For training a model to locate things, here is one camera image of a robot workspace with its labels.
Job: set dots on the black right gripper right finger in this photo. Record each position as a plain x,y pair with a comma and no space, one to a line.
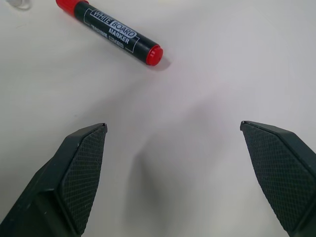
279,172

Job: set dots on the red black whiteboard marker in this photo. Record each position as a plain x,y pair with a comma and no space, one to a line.
111,30

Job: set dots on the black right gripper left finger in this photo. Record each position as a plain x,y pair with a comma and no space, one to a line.
74,177

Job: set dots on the small white object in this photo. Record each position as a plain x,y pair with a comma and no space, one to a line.
19,3

